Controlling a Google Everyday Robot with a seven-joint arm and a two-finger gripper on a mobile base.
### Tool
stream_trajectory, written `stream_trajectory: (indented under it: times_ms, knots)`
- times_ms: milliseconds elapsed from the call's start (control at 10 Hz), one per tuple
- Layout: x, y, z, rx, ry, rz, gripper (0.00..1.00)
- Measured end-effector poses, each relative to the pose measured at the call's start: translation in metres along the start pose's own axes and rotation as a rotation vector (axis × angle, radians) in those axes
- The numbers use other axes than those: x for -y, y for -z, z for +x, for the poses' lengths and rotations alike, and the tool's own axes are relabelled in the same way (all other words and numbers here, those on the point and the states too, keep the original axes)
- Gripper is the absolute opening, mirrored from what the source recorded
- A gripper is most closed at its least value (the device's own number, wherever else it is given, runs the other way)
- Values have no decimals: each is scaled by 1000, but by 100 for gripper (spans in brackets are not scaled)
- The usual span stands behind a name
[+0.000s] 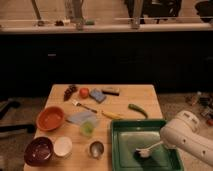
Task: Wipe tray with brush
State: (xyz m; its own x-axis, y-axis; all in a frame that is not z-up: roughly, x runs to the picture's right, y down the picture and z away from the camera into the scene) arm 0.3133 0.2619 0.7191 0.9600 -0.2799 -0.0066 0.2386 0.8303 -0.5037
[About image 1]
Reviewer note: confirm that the small white bowl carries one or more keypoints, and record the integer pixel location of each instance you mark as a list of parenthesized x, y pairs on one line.
[(63, 146)]

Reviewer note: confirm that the brown black eraser block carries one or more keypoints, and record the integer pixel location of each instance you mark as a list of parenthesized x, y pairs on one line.
[(111, 91)]

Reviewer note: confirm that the white dish brush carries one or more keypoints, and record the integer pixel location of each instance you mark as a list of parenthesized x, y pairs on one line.
[(146, 152)]

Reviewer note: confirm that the orange bowl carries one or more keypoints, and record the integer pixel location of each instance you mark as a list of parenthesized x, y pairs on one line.
[(50, 118)]

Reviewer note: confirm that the small metal cup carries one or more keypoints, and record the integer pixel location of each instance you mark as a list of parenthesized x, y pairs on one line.
[(96, 149)]

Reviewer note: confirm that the yellow banana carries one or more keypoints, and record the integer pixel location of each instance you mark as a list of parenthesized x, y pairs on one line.
[(112, 115)]

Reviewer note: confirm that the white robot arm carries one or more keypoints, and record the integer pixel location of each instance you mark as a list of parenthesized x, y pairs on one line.
[(181, 132)]

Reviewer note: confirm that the dark purple bowl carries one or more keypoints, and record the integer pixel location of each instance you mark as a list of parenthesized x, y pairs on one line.
[(38, 152)]

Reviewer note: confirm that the blue sponge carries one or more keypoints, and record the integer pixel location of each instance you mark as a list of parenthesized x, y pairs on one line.
[(97, 95)]

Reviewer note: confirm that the metal fork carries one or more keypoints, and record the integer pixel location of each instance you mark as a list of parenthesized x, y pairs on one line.
[(76, 103)]

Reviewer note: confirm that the red tomato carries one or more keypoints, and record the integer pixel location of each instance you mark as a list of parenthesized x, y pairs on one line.
[(84, 93)]

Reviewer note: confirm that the green plastic tray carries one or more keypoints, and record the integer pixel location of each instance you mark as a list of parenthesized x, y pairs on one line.
[(128, 135)]

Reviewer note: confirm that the dark grape bunch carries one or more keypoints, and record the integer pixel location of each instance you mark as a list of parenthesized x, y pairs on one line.
[(69, 91)]

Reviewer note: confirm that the green plastic cup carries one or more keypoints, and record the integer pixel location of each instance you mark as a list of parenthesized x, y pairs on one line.
[(87, 129)]

